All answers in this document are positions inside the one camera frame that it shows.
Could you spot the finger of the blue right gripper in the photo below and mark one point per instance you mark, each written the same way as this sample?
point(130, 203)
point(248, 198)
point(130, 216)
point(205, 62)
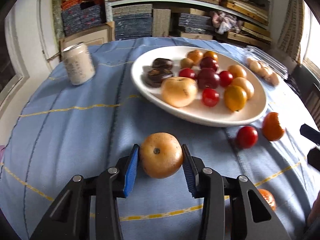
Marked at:
point(310, 133)
point(313, 158)

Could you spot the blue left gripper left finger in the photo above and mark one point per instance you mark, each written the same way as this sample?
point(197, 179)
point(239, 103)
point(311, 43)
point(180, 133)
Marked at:
point(130, 170)

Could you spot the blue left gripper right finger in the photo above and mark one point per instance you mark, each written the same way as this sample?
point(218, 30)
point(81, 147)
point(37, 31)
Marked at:
point(190, 172)

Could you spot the large orange mandarin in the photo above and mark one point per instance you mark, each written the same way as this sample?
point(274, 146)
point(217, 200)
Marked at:
point(268, 196)

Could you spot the large tan round fruit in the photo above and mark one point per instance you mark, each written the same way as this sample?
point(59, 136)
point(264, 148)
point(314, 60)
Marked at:
point(245, 85)

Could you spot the yellow-orange plum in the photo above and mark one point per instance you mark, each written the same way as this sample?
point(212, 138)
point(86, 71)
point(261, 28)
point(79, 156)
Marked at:
point(235, 98)
point(210, 54)

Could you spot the dark red plum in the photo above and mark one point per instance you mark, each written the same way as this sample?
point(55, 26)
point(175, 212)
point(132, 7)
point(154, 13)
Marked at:
point(208, 62)
point(208, 78)

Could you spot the tan scarred round fruit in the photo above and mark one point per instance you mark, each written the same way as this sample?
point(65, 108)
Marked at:
point(237, 71)

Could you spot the red cherry tomato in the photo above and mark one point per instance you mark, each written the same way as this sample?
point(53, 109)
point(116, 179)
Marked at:
point(188, 72)

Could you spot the dark brown chestnut fruit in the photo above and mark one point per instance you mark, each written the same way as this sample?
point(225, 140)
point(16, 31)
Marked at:
point(155, 77)

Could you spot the small brown longan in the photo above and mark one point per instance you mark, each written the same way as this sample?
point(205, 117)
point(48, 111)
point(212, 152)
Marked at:
point(186, 63)

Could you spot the person right hand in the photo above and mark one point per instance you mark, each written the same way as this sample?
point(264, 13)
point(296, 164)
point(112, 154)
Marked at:
point(315, 211)

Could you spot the clear plastic fruit box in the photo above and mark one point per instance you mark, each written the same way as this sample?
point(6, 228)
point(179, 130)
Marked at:
point(265, 66)

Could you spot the blue checked tablecloth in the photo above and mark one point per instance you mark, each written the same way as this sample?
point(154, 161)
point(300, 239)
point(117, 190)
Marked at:
point(66, 130)

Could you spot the white ceramic plate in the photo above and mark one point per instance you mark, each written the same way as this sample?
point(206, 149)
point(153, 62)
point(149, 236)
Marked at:
point(197, 112)

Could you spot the beige curtain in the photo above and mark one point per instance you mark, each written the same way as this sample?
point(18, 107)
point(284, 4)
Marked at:
point(292, 30)

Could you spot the white beverage can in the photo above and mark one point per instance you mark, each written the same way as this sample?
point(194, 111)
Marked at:
point(78, 63)

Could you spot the pink plastic bag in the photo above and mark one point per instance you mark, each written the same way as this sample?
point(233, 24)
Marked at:
point(223, 22)

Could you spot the metal storage shelf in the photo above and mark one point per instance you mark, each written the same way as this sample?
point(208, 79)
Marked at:
point(166, 18)

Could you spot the framed picture leaning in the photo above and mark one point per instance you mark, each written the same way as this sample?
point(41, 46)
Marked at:
point(93, 36)

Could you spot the window with white frame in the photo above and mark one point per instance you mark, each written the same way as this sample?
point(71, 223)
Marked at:
point(13, 70)

